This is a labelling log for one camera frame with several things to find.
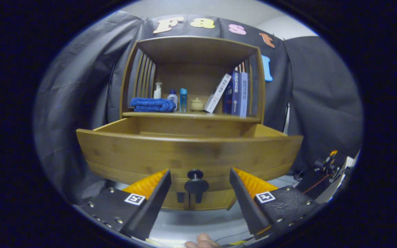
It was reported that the wooden cabinet door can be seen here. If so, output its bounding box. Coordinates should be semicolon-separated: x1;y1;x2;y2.
191;189;237;211
161;189;191;211

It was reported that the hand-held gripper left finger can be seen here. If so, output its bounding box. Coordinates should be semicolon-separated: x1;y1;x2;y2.
73;169;172;241

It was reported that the black device with orange part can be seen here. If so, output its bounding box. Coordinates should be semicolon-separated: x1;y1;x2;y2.
295;150;349;204

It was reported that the light blue book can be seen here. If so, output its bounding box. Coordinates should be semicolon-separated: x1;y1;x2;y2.
239;72;248;118

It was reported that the wooden countertop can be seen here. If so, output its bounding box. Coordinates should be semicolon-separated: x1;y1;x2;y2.
122;111;262;123

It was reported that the folded blue towel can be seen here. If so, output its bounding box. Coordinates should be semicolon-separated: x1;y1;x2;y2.
130;97;177;113

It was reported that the dark navy book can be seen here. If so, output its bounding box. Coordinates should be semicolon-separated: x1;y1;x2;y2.
222;79;235;114

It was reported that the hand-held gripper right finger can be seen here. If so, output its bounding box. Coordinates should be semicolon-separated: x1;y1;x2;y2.
229;168;321;240

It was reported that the cream lidded tea cup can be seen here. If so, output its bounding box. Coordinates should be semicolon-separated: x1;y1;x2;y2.
191;97;205;112

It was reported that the white book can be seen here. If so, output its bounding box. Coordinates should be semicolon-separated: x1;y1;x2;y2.
204;73;232;114

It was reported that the white bottle with blue cap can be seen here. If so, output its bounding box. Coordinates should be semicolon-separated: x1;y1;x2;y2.
167;89;179;111

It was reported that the wooden cabinet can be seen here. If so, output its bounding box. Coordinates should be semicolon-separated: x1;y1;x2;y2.
76;35;304;211

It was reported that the wooden drawer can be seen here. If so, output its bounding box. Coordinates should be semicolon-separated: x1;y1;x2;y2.
76;117;304;193

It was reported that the clear blue bottle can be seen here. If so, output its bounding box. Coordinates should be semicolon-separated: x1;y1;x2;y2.
180;88;188;113

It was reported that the black drawer knob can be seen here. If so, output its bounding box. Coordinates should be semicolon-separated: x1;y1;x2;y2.
184;169;210;194

